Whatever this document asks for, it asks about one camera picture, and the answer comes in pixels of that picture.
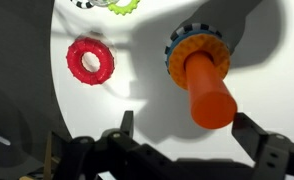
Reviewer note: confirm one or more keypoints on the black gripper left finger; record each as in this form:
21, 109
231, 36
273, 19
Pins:
127, 124

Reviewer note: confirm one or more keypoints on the orange stake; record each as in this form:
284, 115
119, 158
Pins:
211, 104

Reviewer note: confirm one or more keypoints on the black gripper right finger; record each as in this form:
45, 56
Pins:
249, 135

